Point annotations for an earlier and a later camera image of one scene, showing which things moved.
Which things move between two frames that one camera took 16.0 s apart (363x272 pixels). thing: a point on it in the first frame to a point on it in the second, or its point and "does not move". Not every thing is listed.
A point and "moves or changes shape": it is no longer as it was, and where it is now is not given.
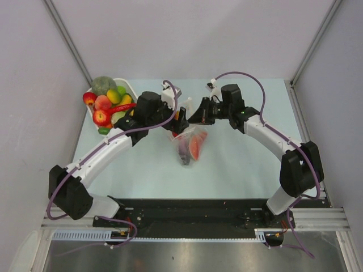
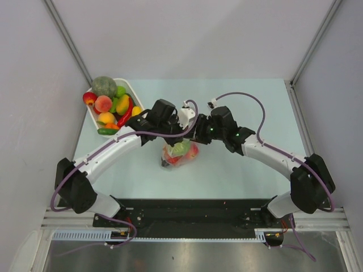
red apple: (101, 117) to (193, 152)
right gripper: (202, 114) to (199, 135)
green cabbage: (116, 115) to (181, 148)
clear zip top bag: (189, 144) moves or changes shape
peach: (102, 102) does not move
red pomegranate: (89, 98) does not move
